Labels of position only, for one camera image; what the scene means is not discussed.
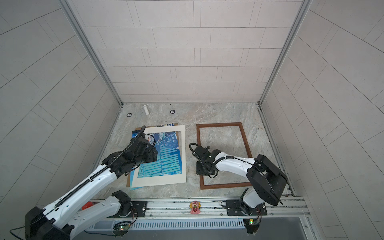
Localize right green circuit board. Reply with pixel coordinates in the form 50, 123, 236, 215
244, 219, 260, 234

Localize brown cardboard backing board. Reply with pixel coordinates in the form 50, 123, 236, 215
127, 123, 179, 190

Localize left green circuit board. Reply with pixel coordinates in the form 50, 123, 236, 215
113, 221, 132, 238

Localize red emergency stop button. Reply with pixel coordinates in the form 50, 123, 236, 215
82, 201, 94, 211

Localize brown wooden picture frame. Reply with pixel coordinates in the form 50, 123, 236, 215
190, 122, 252, 190

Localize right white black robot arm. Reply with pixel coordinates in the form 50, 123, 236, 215
189, 143, 288, 216

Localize green circuit board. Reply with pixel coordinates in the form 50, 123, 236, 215
244, 219, 260, 234
113, 221, 132, 238

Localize aluminium front rail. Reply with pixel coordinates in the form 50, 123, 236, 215
59, 196, 310, 222

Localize cream white mat board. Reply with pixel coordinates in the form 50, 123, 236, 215
131, 125, 187, 189

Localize white vented cable duct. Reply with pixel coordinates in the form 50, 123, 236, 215
74, 218, 245, 231

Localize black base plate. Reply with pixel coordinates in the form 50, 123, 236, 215
111, 201, 148, 218
225, 200, 268, 217

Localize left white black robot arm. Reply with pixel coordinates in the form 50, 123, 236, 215
25, 134, 158, 240

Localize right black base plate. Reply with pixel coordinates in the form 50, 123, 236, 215
225, 200, 268, 217

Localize pink toy figure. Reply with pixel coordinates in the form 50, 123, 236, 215
190, 201, 201, 215

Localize blue poster photo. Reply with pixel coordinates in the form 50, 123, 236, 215
129, 122, 183, 191

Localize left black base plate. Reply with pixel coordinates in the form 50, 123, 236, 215
111, 201, 148, 218

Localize white cylinder tube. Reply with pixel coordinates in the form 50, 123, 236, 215
143, 105, 150, 116

